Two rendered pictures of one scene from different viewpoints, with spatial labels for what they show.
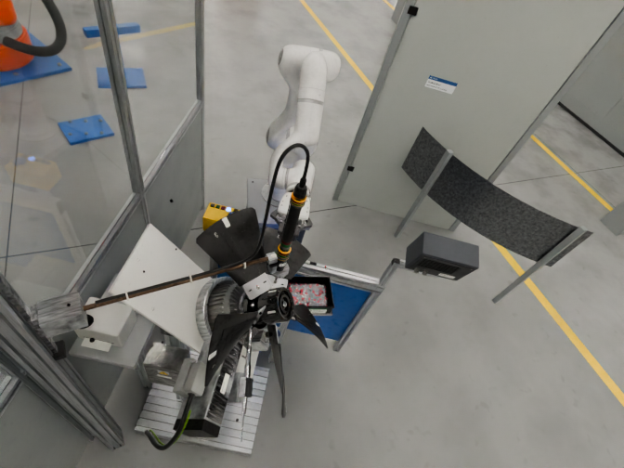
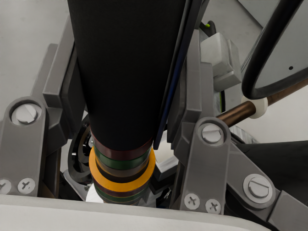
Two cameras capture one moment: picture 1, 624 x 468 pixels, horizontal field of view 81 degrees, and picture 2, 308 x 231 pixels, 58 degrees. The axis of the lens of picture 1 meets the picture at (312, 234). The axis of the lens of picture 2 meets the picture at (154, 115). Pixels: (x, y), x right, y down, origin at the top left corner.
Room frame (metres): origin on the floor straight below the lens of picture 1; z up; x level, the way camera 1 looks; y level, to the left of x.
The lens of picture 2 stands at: (0.80, 0.08, 1.57)
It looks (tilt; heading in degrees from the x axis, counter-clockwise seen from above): 58 degrees down; 180
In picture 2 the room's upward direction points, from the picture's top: 12 degrees clockwise
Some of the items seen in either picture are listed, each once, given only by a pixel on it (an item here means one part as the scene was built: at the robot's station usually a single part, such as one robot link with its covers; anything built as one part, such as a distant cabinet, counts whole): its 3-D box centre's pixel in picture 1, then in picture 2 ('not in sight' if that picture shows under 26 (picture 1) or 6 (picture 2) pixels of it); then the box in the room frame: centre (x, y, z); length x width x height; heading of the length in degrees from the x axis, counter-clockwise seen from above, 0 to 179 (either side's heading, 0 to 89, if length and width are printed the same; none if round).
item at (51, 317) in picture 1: (60, 315); not in sight; (0.31, 0.54, 1.37); 0.10 x 0.07 x 0.08; 132
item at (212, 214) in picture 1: (223, 221); not in sight; (1.05, 0.40, 1.02); 0.16 x 0.10 x 0.11; 97
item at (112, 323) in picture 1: (104, 325); not in sight; (0.47, 0.62, 0.92); 0.17 x 0.16 x 0.11; 97
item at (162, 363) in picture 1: (169, 366); not in sight; (0.47, 0.38, 0.73); 0.15 x 0.09 x 0.22; 97
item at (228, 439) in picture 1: (207, 398); not in sight; (0.57, 0.25, 0.04); 0.62 x 0.46 x 0.08; 97
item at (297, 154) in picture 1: (295, 149); not in sight; (1.40, 0.20, 1.27); 0.19 x 0.12 x 0.24; 108
